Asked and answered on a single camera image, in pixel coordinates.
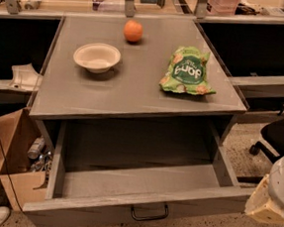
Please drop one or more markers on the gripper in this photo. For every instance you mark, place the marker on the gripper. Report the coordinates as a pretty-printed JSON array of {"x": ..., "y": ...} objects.
[{"x": 282, "y": 184}]

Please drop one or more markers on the grey top drawer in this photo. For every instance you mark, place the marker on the grey top drawer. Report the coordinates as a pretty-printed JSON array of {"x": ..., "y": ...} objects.
[{"x": 103, "y": 167}]

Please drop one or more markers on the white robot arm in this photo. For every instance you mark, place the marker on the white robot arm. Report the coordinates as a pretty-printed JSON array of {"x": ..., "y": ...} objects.
[{"x": 276, "y": 182}]

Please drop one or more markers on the grey drawer cabinet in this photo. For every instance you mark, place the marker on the grey drawer cabinet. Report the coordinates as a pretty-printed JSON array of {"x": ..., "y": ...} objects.
[{"x": 123, "y": 111}]

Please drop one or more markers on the green snack chip bag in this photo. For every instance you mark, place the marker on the green snack chip bag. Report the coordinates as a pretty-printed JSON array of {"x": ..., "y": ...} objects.
[{"x": 187, "y": 73}]

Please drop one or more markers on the pink plastic container stack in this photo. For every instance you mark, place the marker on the pink plastic container stack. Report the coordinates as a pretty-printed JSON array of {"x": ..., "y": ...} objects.
[{"x": 222, "y": 7}]

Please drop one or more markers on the orange fruit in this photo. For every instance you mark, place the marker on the orange fruit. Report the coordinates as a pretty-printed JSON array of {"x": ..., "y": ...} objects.
[{"x": 133, "y": 31}]

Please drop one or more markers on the white paper bowl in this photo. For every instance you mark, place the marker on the white paper bowl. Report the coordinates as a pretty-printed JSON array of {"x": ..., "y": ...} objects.
[{"x": 97, "y": 58}]

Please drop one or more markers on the silver can in box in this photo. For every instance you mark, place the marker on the silver can in box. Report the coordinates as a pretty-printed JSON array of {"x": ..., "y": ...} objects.
[{"x": 36, "y": 148}]

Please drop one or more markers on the brown cardboard box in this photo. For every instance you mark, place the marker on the brown cardboard box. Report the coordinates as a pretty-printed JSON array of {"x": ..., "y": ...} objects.
[{"x": 17, "y": 133}]

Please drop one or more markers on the black top drawer handle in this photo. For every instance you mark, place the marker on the black top drawer handle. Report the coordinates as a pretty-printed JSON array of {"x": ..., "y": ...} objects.
[{"x": 149, "y": 213}]

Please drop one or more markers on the white curved bracket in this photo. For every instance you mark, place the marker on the white curved bracket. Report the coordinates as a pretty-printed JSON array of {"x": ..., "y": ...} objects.
[{"x": 25, "y": 78}]

